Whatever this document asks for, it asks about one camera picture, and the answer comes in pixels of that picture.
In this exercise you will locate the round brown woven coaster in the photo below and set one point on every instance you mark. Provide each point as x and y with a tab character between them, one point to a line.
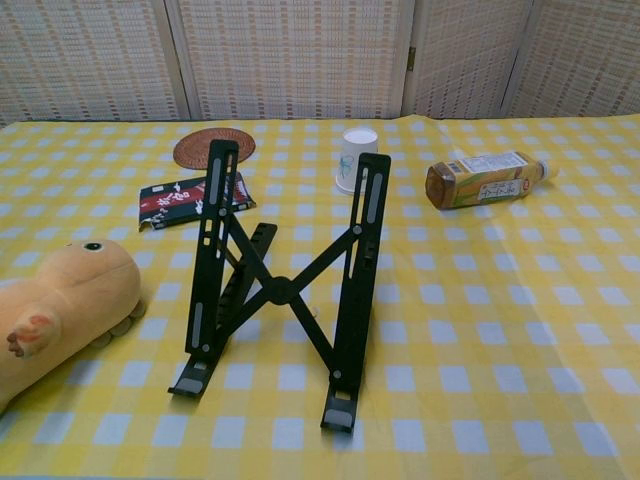
200	147

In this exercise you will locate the woven folding screen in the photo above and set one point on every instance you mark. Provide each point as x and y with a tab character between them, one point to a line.
300	50

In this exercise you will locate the black red snack packet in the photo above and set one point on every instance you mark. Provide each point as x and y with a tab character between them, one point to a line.
170	202

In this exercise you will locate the tea bottle with yellow label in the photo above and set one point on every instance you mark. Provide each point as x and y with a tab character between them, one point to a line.
475	185

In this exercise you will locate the black folding stand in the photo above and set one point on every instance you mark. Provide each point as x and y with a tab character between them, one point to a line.
280	291

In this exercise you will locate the yellow white checked tablecloth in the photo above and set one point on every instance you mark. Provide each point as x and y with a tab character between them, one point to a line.
500	325

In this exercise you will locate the brass screen hinge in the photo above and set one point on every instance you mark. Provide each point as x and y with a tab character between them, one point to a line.
412	57

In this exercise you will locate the orange plush toy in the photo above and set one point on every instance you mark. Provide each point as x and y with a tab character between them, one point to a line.
75	300

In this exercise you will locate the white paper cup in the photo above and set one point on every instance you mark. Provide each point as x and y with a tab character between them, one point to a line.
352	150

